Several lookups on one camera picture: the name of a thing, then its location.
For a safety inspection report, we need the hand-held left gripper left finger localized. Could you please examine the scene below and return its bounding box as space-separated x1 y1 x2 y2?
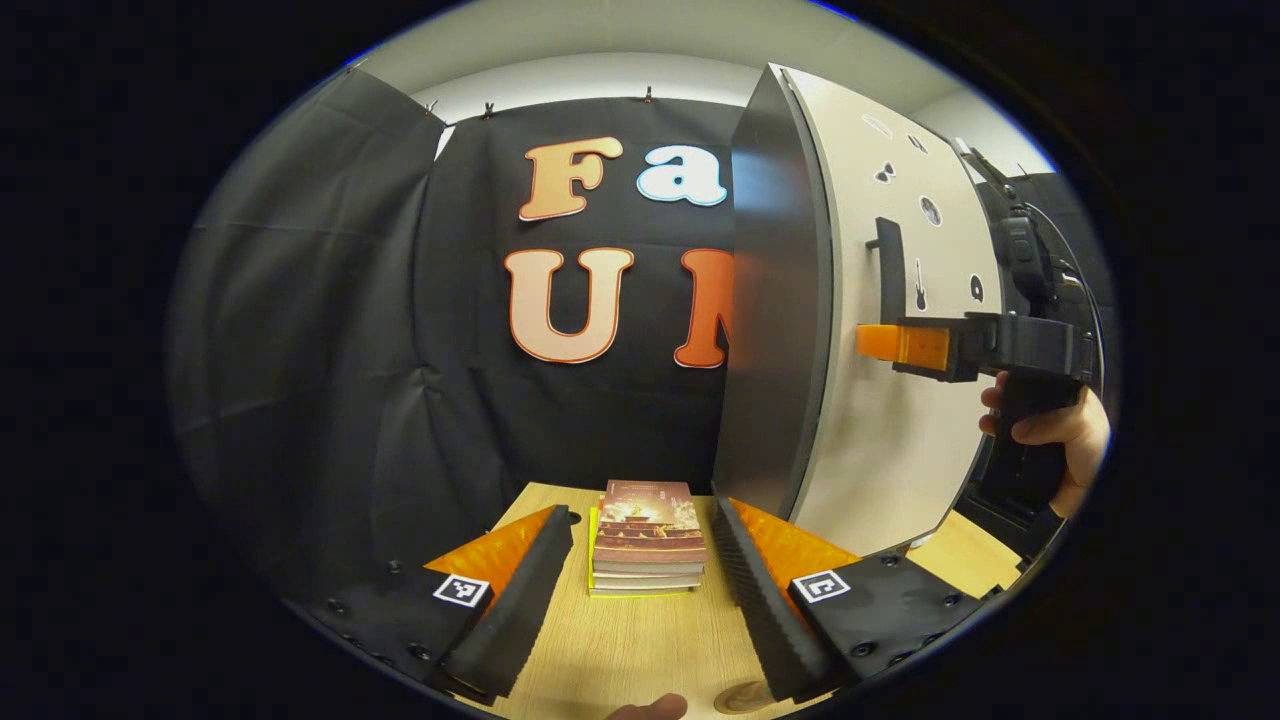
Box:
285 503 575 706

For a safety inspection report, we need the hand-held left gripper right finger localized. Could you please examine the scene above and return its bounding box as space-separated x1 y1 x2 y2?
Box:
711 497 991 704

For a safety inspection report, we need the black cabinet door handle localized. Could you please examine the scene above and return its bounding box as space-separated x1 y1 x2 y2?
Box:
866 216 908 326

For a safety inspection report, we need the round brown coaster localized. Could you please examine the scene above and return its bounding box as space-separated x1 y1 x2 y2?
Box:
713 680 774 716

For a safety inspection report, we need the white cabinet door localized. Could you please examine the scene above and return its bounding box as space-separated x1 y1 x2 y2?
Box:
775 65 1007 558

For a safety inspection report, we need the grey cabinet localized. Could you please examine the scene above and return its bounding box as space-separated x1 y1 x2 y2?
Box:
711 63 835 522

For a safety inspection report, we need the white paged paperback book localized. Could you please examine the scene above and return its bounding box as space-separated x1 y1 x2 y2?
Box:
592 559 707 577
591 572 704 590

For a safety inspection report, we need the black backdrop cloth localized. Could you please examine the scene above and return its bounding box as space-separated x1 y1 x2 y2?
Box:
165 68 1116 601

